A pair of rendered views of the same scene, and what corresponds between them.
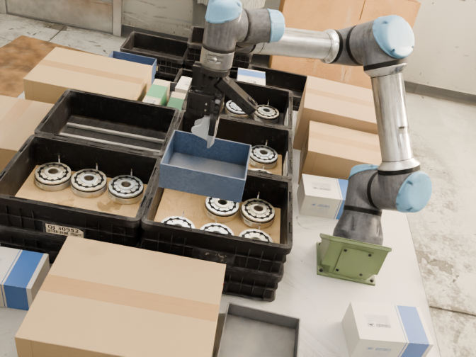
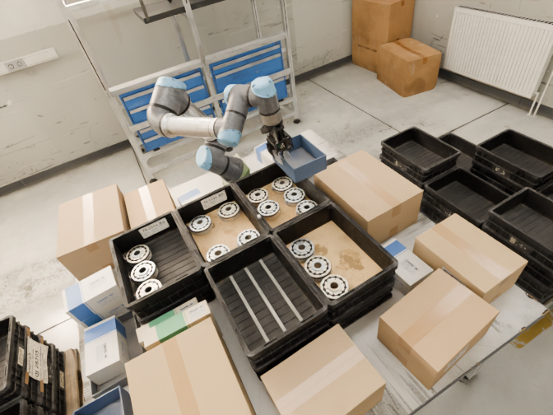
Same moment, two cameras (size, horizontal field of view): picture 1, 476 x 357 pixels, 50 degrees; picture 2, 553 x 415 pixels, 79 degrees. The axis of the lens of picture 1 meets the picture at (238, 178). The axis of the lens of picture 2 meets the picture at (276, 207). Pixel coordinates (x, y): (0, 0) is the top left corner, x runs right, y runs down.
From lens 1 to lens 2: 1.86 m
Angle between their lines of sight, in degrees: 77
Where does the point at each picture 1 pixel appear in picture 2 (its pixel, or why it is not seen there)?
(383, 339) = not seen: hidden behind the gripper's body
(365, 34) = (174, 95)
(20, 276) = (396, 247)
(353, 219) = (234, 163)
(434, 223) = not seen: hidden behind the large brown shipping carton
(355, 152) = (158, 194)
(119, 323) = (378, 174)
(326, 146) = (163, 207)
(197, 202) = (273, 223)
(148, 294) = (357, 179)
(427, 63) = not seen: outside the picture
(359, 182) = (216, 155)
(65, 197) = (339, 271)
